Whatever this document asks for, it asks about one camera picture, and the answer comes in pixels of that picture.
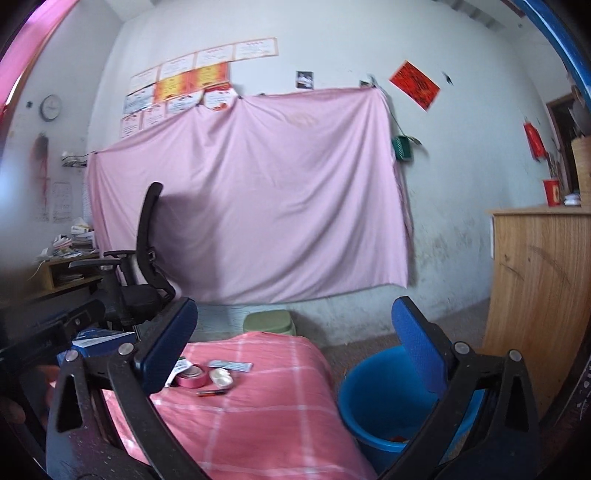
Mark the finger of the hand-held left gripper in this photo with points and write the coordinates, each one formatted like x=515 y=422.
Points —
x=78 y=316

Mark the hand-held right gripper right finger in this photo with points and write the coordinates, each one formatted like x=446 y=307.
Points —
x=418 y=344

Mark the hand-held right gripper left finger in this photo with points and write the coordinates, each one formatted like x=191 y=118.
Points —
x=168 y=341

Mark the pink tape roll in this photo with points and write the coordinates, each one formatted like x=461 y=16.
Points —
x=191 y=377

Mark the blue plastic bucket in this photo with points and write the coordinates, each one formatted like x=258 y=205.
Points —
x=383 y=392

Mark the silver foil cup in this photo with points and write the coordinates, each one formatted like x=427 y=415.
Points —
x=221 y=377

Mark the white strip packet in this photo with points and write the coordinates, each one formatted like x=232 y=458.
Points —
x=231 y=364

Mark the small dark lighter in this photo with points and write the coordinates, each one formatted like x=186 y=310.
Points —
x=212 y=393

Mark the person's left hand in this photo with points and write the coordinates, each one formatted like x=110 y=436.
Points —
x=50 y=383

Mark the dark blue cardboard box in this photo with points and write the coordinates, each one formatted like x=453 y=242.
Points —
x=99 y=344

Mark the wooden desk shelf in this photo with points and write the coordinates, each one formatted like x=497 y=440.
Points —
x=64 y=281

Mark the stack of books and papers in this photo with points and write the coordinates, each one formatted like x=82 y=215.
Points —
x=74 y=240

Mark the green plastic stool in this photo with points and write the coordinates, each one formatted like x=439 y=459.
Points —
x=270 y=323

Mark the black office chair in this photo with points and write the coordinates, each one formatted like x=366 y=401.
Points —
x=147 y=230

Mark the wooden cabinet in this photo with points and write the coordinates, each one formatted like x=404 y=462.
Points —
x=531 y=300

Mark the pink checked blanket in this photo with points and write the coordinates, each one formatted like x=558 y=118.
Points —
x=268 y=424

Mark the red hanging scarf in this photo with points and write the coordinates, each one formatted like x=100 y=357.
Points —
x=41 y=161

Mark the red paper cup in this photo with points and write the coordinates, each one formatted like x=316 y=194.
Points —
x=551 y=193

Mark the small white dish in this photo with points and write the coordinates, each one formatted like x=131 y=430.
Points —
x=572 y=200

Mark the pink window curtain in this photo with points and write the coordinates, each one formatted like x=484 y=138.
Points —
x=32 y=41

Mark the blue printed curtain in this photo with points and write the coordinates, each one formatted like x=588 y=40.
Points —
x=568 y=50

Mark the white wall calendar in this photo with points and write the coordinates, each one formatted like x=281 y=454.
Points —
x=61 y=203

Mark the pink wall sheet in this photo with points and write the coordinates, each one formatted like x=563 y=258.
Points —
x=277 y=194

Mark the green wall basket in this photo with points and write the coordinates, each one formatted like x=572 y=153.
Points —
x=401 y=148

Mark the round wall clock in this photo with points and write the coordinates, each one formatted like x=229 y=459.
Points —
x=51 y=107

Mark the red hanging wall ornament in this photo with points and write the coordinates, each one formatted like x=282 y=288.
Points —
x=534 y=141

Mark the red diamond wall poster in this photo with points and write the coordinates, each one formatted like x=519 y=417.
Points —
x=414 y=85

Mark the group of wall certificates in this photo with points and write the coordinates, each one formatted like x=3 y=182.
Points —
x=184 y=78

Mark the black wall hook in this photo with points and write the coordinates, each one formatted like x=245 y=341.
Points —
x=448 y=78

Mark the small wall photo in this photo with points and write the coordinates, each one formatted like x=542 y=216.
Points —
x=305 y=80

